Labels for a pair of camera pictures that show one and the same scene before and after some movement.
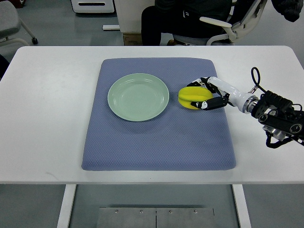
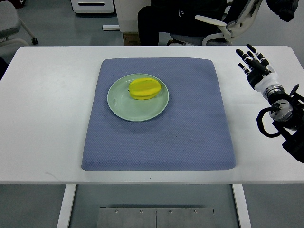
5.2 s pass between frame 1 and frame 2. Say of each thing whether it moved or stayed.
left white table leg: stayed
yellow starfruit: moved
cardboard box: stayed
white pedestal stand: stayed
